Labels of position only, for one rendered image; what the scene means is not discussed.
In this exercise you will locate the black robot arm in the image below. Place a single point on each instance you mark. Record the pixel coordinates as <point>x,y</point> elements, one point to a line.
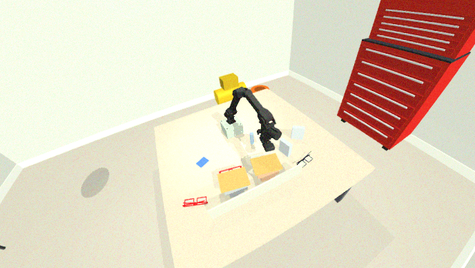
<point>264,114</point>

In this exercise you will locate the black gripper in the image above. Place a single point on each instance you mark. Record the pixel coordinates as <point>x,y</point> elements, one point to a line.
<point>264,138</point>

